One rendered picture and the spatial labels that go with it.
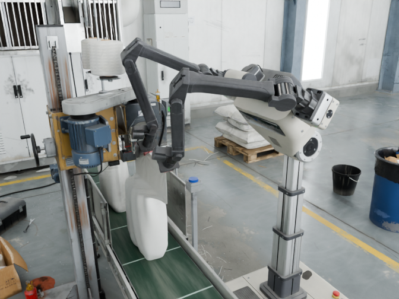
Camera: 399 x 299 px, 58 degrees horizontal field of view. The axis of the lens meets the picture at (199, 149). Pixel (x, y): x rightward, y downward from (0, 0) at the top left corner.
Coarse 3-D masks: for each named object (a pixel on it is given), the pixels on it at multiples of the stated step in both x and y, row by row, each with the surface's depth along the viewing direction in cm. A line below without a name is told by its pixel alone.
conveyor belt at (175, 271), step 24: (96, 168) 361; (120, 216) 273; (120, 240) 243; (168, 240) 242; (120, 264) 233; (144, 264) 219; (168, 264) 219; (192, 264) 218; (144, 288) 199; (168, 288) 199; (192, 288) 199
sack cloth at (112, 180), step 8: (120, 160) 267; (112, 168) 267; (120, 168) 270; (104, 176) 271; (112, 176) 270; (120, 176) 272; (128, 176) 285; (104, 184) 274; (112, 184) 272; (120, 184) 274; (104, 192) 280; (112, 192) 273; (120, 192) 275; (112, 200) 275; (120, 200) 277; (112, 208) 281; (120, 208) 278
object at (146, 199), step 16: (144, 160) 208; (144, 176) 213; (160, 176) 188; (128, 192) 227; (144, 192) 207; (160, 192) 192; (128, 208) 231; (144, 208) 209; (160, 208) 211; (128, 224) 236; (144, 224) 212; (160, 224) 214; (144, 240) 216; (160, 240) 217; (144, 256) 223; (160, 256) 223
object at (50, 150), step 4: (44, 140) 191; (48, 140) 191; (52, 140) 191; (44, 144) 197; (48, 144) 190; (52, 144) 190; (48, 148) 189; (52, 148) 190; (44, 152) 197; (48, 152) 190; (52, 152) 191; (48, 156) 191; (52, 156) 192
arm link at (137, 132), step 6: (132, 126) 189; (138, 126) 189; (144, 126) 190; (150, 126) 185; (156, 126) 185; (132, 132) 188; (138, 132) 188; (150, 132) 188; (132, 138) 189; (138, 138) 190
